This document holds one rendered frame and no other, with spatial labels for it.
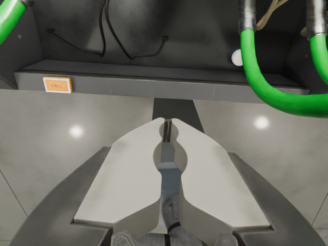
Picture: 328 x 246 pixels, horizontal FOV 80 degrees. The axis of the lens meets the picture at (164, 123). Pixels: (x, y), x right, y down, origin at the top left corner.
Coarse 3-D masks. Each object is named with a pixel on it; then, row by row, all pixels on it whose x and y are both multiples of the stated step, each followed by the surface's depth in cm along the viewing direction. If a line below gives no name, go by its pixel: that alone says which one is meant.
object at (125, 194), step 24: (120, 144) 10; (144, 144) 10; (120, 168) 8; (144, 168) 8; (96, 192) 7; (120, 192) 7; (144, 192) 7; (96, 216) 6; (120, 216) 6; (144, 216) 7
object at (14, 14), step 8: (8, 0) 15; (16, 0) 16; (0, 8) 15; (8, 8) 15; (16, 8) 16; (24, 8) 16; (0, 16) 15; (8, 16) 15; (16, 16) 16; (0, 24) 15; (8, 24) 15; (16, 24) 16; (0, 32) 15; (8, 32) 16; (0, 40) 15
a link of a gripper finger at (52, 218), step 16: (96, 160) 9; (80, 176) 8; (64, 192) 7; (80, 192) 7; (48, 208) 6; (64, 208) 6; (32, 224) 6; (48, 224) 6; (64, 224) 6; (80, 224) 6; (16, 240) 5; (32, 240) 5; (48, 240) 5; (64, 240) 6; (80, 240) 6; (96, 240) 6
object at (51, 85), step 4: (48, 76) 40; (48, 80) 39; (52, 80) 39; (48, 84) 40; (52, 84) 40; (56, 84) 40; (60, 84) 40; (64, 84) 40; (48, 88) 40; (52, 88) 40; (56, 88) 40; (60, 88) 40; (64, 88) 40
